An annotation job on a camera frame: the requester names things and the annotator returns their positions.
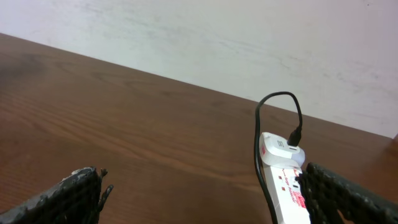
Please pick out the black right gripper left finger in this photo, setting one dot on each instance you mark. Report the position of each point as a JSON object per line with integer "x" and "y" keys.
{"x": 77, "y": 199}

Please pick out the white charger adapter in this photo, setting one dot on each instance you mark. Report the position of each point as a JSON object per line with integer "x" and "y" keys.
{"x": 275, "y": 152}

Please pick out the white power strip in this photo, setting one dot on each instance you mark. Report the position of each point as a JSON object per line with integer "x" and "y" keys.
{"x": 286, "y": 195}

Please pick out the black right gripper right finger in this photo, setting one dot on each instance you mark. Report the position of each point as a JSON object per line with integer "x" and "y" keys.
{"x": 330, "y": 198}

